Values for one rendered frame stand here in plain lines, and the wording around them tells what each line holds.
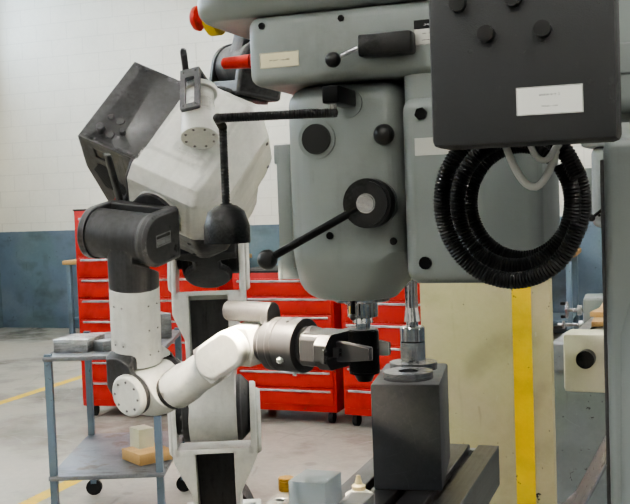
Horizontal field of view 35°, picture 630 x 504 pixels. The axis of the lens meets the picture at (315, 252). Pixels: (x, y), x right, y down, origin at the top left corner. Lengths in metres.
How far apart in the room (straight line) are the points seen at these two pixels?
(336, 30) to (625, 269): 0.51
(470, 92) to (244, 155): 0.81
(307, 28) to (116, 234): 0.54
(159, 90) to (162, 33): 10.07
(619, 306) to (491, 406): 2.02
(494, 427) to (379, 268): 1.92
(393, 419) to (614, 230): 0.63
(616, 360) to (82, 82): 11.40
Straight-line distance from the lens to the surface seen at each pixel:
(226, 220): 1.53
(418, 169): 1.39
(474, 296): 3.26
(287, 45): 1.46
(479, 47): 1.13
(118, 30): 12.29
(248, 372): 6.72
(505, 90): 1.12
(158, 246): 1.77
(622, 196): 1.30
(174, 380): 1.77
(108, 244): 1.78
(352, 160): 1.44
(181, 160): 1.83
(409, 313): 1.88
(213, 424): 2.17
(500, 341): 3.26
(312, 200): 1.46
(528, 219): 1.36
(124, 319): 1.80
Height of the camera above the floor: 1.46
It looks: 3 degrees down
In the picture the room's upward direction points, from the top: 2 degrees counter-clockwise
